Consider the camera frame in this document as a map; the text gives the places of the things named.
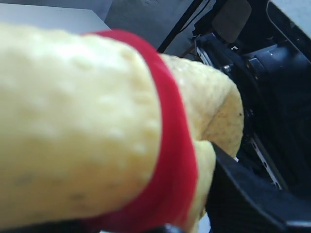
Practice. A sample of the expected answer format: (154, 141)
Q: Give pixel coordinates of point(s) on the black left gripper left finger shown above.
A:
(145, 225)

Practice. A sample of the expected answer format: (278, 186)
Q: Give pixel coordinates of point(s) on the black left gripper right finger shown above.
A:
(241, 202)

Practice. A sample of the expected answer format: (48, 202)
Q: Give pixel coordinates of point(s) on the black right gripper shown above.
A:
(275, 86)

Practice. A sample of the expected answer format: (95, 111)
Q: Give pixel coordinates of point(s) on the yellow rubber chicken toy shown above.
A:
(102, 126)

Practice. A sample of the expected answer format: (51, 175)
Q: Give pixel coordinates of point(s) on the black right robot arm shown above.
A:
(269, 24)

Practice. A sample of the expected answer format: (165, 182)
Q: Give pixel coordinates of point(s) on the grey backdrop cloth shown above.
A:
(151, 19)

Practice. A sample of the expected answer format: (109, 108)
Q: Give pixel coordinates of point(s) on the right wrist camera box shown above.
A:
(231, 19)

